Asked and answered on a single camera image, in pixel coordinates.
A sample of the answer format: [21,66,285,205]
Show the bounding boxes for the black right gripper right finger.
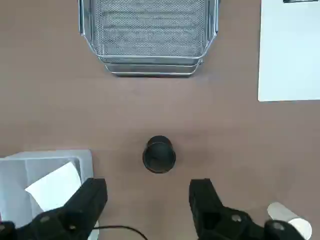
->
[188,178,304,240]

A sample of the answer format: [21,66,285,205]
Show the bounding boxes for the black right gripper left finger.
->
[0,177,109,240]

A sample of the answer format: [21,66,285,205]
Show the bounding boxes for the white A4 paper sheet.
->
[24,161,82,212]

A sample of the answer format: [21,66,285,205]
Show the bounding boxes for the silver mesh file organizer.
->
[78,0,220,78]

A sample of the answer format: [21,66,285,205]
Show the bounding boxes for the black mesh pen cup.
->
[142,135,177,175]

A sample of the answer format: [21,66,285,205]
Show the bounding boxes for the translucent plastic bin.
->
[0,149,100,240]

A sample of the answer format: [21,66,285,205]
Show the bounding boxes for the white paper cup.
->
[266,201,313,240]

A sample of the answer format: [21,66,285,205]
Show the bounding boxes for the white clipboard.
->
[257,0,320,103]

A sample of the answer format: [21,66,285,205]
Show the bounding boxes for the black cable on table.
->
[93,225,148,240]

